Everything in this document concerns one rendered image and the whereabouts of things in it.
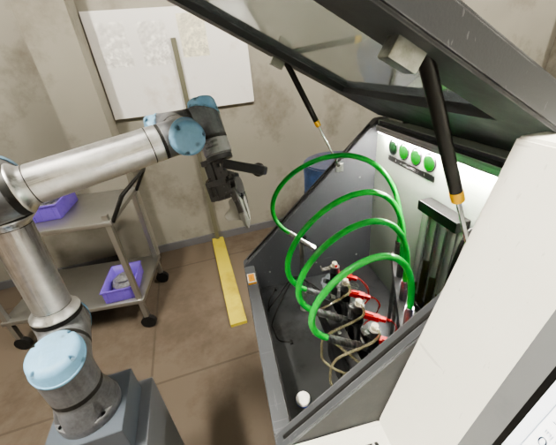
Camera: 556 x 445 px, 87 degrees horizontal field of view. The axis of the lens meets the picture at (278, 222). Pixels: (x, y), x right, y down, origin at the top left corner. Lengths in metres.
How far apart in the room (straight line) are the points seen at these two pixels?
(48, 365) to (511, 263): 0.88
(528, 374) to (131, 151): 0.70
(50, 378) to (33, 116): 2.48
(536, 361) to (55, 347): 0.89
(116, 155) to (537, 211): 0.66
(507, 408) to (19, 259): 0.92
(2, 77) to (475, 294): 3.09
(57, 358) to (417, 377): 0.75
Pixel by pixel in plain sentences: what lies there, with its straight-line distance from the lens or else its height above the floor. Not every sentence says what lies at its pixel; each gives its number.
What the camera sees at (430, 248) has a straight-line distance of 0.92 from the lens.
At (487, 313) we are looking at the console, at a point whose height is 1.34.
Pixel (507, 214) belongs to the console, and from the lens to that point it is 0.47.
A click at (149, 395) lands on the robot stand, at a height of 0.80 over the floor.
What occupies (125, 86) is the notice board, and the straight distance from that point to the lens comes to 2.88.
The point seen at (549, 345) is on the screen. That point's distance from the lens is 0.46.
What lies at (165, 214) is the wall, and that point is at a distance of 3.16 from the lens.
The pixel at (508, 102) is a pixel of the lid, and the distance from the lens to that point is 0.45.
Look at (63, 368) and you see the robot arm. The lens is 0.86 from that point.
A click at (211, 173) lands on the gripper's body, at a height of 1.41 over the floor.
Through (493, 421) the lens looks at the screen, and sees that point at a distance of 0.53.
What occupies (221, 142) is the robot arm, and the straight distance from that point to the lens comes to 0.81.
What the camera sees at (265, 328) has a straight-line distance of 0.95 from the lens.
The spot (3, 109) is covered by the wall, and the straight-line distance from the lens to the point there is 3.16.
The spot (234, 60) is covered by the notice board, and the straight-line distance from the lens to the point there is 2.90.
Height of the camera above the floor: 1.66
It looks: 29 degrees down
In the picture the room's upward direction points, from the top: 6 degrees counter-clockwise
